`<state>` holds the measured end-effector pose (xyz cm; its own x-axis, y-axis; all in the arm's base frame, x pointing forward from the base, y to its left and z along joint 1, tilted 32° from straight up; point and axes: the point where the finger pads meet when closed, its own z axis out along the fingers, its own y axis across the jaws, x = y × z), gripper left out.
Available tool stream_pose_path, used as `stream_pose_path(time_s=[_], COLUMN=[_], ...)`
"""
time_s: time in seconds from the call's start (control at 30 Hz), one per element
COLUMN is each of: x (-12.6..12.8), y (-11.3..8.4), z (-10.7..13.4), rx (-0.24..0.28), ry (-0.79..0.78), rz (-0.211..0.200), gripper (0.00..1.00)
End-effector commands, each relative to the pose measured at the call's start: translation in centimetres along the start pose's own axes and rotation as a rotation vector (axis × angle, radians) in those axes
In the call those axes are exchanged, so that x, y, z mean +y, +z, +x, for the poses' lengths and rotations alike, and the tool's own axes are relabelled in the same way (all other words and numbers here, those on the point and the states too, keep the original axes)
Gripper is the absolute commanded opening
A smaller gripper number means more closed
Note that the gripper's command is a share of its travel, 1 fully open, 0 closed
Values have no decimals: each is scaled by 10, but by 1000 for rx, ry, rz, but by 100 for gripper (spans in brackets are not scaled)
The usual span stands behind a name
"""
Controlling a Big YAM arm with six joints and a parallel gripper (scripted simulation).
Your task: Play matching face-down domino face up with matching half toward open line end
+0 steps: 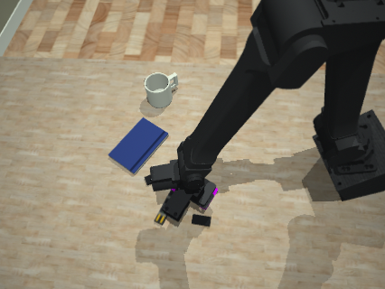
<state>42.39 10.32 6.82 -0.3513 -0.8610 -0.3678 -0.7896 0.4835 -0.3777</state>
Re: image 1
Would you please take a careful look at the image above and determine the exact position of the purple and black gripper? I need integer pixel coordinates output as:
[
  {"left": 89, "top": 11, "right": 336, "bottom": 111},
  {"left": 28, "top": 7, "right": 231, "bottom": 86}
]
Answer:
[{"left": 183, "top": 179, "right": 218, "bottom": 210}]

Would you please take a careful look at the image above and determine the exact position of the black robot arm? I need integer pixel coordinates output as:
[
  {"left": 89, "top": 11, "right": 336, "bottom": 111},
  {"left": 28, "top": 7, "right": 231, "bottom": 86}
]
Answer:
[{"left": 150, "top": 0, "right": 385, "bottom": 222}]

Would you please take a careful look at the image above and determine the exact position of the pale grey mug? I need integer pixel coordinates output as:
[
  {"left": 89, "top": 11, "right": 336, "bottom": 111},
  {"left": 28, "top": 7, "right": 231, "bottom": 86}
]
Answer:
[{"left": 145, "top": 73, "right": 178, "bottom": 108}]

